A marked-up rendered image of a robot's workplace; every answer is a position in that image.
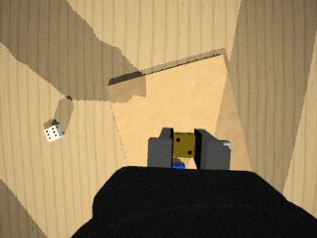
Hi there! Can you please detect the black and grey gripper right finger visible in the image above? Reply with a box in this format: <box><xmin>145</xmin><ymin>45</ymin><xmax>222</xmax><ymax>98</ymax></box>
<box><xmin>193</xmin><ymin>128</ymin><xmax>231</xmax><ymax>170</ymax></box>

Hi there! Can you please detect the yellow die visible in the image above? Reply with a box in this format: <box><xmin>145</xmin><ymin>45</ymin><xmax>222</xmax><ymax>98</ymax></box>
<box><xmin>173</xmin><ymin>132</ymin><xmax>195</xmax><ymax>158</ymax></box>

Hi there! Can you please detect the tan flat mat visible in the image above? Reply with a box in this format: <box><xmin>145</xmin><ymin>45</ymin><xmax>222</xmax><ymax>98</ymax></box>
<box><xmin>107</xmin><ymin>55</ymin><xmax>252</xmax><ymax>171</ymax></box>

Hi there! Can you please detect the blue die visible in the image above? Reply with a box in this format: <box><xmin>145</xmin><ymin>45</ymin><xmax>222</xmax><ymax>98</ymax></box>
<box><xmin>173</xmin><ymin>162</ymin><xmax>185</xmax><ymax>168</ymax></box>

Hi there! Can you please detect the white die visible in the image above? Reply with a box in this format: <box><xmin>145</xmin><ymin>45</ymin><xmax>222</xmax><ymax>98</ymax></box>
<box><xmin>44</xmin><ymin>124</ymin><xmax>65</xmax><ymax>142</ymax></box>

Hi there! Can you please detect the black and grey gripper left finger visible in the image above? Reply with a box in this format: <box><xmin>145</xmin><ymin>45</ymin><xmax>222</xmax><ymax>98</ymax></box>
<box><xmin>147</xmin><ymin>127</ymin><xmax>174</xmax><ymax>168</ymax></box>

